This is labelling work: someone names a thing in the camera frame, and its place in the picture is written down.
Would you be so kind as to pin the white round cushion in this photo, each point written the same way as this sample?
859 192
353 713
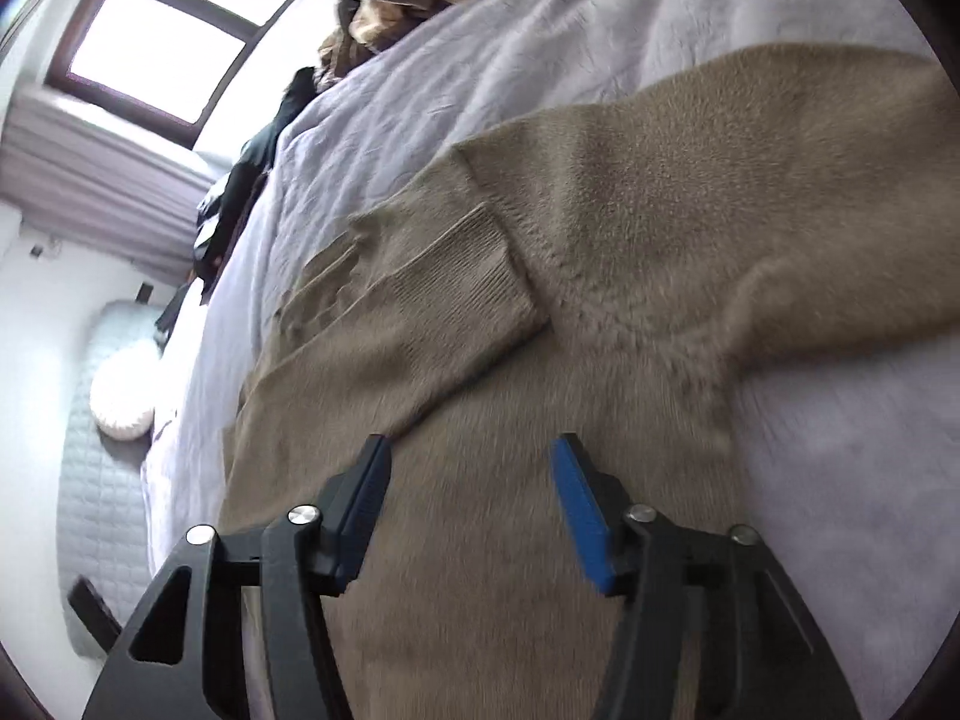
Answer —
121 397

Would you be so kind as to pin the brown garment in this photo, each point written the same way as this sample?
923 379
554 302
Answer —
375 22

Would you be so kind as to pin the black clothing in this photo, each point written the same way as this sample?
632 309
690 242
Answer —
251 165

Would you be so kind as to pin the brown towel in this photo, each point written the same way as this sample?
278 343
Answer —
637 240

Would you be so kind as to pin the brown framed window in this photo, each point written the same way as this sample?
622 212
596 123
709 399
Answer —
161 45

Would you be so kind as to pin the black bar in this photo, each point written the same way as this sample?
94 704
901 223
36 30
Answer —
91 611

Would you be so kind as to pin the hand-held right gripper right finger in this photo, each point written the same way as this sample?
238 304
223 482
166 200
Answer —
585 517

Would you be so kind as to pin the lavender bed blanket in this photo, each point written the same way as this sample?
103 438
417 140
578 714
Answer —
525 52

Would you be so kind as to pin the grey quilted mat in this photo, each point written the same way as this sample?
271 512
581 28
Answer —
97 495

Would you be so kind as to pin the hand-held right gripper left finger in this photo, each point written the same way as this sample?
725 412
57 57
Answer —
366 510

